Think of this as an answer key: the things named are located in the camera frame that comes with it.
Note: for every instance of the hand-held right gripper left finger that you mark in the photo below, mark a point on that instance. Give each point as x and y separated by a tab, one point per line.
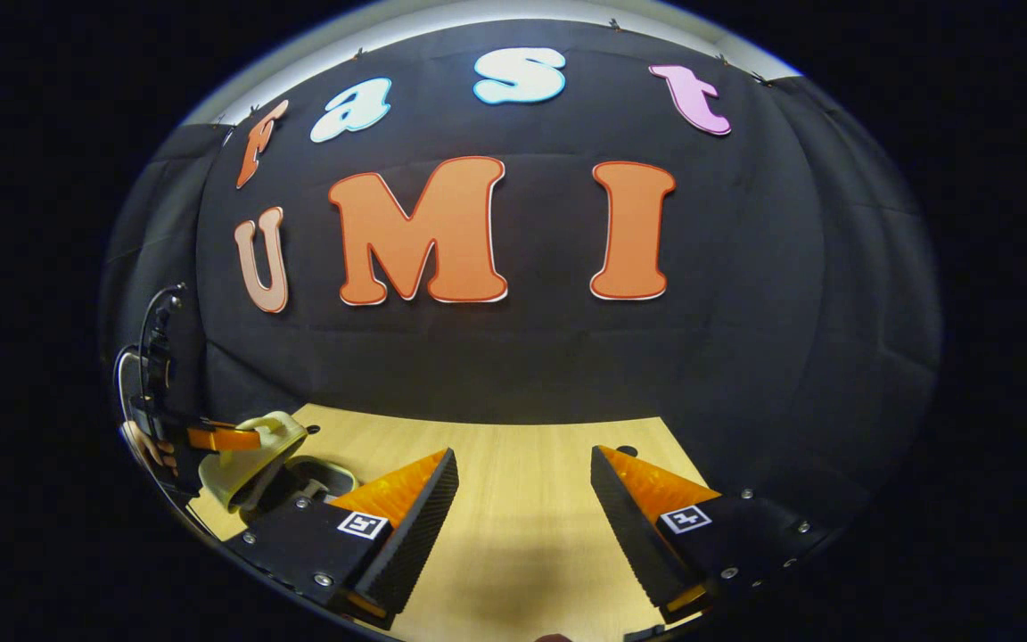
415	535

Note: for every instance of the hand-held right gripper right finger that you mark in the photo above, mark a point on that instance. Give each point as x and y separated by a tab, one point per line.
634	535

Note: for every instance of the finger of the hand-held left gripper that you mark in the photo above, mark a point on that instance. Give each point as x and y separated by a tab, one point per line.
224	439

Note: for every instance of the pale yellow suitcase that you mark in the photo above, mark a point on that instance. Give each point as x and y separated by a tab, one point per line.
246	464

